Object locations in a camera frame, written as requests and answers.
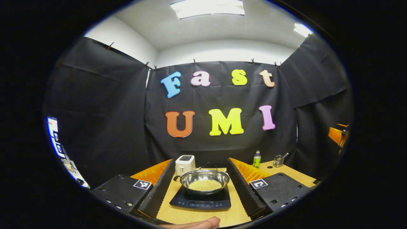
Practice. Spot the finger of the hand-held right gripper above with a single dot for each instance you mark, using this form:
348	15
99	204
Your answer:
335	135

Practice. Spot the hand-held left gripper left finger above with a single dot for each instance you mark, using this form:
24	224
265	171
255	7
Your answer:
159	190

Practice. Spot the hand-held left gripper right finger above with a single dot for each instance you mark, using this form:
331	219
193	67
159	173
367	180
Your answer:
244	190

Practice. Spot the black induction cooktop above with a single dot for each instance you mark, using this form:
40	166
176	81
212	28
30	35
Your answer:
200	202

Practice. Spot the green drink bottle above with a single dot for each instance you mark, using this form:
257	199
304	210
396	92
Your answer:
257	162

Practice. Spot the white toaster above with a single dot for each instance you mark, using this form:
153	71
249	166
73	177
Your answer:
185	167

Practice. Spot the pile of soybeans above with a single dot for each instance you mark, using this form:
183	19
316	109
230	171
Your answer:
205	185

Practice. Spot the metal mesh utensil holder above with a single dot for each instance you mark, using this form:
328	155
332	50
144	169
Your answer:
278	162

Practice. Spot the metal spoon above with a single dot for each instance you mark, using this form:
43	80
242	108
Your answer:
285	155

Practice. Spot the ceiling light panel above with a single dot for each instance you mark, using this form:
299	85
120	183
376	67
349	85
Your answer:
302	30
208	8

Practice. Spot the white blue printed board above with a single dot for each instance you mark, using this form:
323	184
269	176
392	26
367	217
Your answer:
54	136

